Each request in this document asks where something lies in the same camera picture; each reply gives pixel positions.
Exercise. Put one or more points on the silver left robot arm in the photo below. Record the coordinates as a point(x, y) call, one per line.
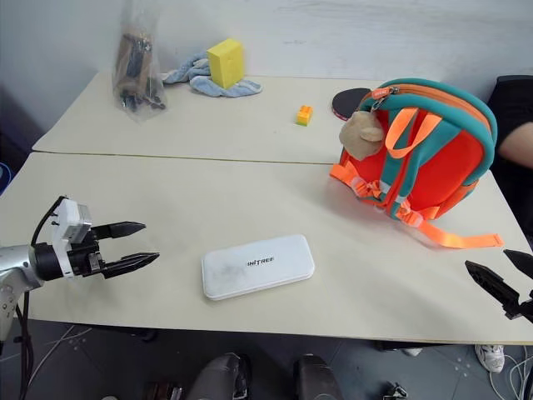
point(16, 262)

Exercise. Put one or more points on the orange teal monkey backpack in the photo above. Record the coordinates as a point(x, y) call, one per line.
point(437, 154)

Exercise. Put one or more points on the yellow sponge block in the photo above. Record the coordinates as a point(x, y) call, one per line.
point(225, 62)

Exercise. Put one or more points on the person in black clothes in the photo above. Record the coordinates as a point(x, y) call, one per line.
point(512, 96)

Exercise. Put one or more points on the dark rounded shape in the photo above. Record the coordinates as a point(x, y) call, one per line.
point(316, 379)
point(218, 377)

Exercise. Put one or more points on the white pencil case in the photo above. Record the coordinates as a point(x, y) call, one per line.
point(258, 266)

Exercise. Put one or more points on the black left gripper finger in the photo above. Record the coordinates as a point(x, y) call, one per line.
point(131, 261)
point(123, 229)

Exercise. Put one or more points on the blue object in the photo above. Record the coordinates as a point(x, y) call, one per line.
point(3, 179)

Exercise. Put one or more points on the yellow orange green toy block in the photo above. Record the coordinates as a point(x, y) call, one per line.
point(304, 116)

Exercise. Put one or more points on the clear plastic bag with parts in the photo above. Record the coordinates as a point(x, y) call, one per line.
point(135, 71)

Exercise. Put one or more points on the light blue towel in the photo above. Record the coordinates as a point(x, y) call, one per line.
point(200, 77)

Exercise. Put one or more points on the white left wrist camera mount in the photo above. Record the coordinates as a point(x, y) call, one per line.
point(66, 221)

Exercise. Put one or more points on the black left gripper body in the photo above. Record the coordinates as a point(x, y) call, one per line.
point(85, 260)

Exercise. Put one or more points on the black round paddle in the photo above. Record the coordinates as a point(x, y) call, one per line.
point(347, 104)

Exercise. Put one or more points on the white sneaker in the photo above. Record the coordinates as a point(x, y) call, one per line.
point(491, 357)

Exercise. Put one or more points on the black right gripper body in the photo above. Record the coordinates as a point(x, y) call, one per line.
point(522, 308)

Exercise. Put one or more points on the person's bare forearm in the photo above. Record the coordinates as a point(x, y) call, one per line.
point(518, 143)

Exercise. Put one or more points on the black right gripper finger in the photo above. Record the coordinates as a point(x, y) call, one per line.
point(491, 281)
point(522, 262)

